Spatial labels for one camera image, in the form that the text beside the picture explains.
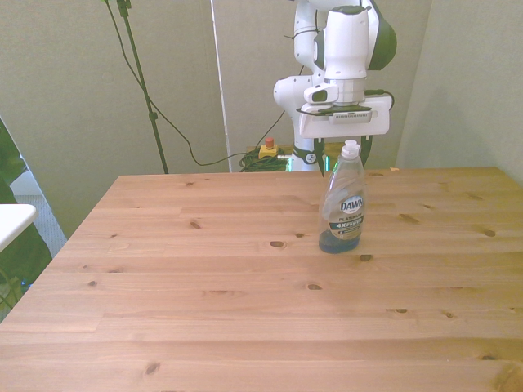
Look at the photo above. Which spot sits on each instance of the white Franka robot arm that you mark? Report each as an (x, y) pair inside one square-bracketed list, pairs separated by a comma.
[(345, 45)]

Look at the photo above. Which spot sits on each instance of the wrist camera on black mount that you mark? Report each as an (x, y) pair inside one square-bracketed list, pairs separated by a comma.
[(323, 95)]

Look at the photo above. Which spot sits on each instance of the white vertical wall strip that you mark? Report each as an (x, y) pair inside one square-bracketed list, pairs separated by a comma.
[(220, 81)]

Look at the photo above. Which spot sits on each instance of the clear Dawn dish soap bottle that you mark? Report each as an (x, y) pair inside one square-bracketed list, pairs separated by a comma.
[(342, 212)]

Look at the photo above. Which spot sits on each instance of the yellow emergency stop button box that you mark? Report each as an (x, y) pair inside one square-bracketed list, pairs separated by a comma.
[(268, 150)]

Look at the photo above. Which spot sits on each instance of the black tripod stand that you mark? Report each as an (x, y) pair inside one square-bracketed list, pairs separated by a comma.
[(141, 77)]

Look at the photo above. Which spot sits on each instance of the white side table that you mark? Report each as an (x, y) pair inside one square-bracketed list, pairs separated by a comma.
[(14, 222)]

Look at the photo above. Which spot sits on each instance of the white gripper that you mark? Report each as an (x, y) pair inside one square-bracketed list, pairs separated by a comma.
[(380, 118)]

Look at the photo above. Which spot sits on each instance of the dark green cloth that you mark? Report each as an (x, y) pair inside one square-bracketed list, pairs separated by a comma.
[(16, 245)]

